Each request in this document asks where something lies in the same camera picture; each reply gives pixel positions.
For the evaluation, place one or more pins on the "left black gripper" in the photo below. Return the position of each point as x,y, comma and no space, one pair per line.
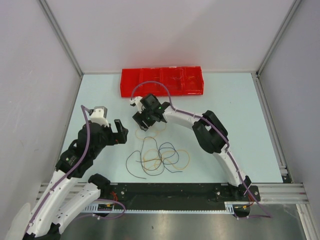
119,137

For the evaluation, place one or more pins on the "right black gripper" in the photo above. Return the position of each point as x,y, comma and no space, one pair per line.
139,118

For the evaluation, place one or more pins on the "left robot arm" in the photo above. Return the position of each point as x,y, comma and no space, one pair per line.
49,217

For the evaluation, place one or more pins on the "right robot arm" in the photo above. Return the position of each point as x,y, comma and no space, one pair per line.
210,134

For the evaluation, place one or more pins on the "red compartment bin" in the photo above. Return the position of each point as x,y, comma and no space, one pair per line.
178,81

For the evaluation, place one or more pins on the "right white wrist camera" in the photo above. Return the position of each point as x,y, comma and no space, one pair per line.
136,102

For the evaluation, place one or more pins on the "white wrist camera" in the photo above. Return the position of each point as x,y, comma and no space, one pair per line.
136,102
98,115

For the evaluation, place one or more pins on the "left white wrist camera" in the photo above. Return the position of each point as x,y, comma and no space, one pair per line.
98,115

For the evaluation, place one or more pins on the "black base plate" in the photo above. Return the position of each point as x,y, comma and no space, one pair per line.
219,192

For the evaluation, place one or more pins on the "grey slotted cable duct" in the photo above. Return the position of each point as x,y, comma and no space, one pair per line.
92,208

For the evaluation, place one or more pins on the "left aluminium corner post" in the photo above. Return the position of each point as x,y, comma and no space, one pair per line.
57,30

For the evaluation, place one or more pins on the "aluminium corner post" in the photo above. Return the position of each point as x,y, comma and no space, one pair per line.
279,34
57,30

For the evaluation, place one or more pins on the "aluminium frame rail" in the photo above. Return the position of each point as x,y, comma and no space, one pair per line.
282,193

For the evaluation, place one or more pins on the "right aluminium corner post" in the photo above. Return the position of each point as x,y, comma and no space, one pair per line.
279,34

